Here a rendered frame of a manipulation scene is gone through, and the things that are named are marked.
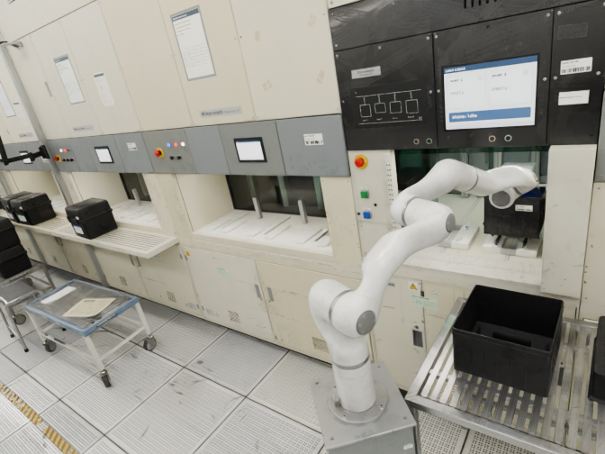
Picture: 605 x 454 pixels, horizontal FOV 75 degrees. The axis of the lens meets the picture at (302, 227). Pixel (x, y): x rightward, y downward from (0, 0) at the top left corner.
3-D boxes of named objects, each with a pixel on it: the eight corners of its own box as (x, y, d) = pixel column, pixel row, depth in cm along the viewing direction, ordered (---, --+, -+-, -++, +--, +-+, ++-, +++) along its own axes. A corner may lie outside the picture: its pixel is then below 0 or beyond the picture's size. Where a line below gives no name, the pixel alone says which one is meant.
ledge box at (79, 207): (72, 237, 328) (59, 207, 318) (104, 223, 347) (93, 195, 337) (88, 241, 309) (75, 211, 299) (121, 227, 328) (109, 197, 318)
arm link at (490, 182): (491, 148, 125) (535, 167, 143) (448, 174, 137) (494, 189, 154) (501, 171, 122) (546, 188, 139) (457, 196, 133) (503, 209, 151)
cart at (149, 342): (42, 354, 321) (15, 305, 303) (100, 317, 359) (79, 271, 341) (108, 391, 267) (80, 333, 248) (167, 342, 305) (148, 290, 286)
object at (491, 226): (479, 241, 175) (479, 173, 163) (490, 223, 190) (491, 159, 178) (543, 248, 161) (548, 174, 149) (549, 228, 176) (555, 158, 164)
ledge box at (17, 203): (17, 224, 397) (5, 201, 387) (45, 213, 417) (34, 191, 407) (31, 227, 380) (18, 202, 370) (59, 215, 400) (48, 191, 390)
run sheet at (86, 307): (59, 317, 277) (58, 315, 277) (83, 298, 297) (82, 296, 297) (95, 317, 268) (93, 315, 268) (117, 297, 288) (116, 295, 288)
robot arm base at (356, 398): (337, 431, 119) (327, 385, 112) (323, 385, 136) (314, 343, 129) (396, 415, 120) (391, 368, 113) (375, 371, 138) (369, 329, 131)
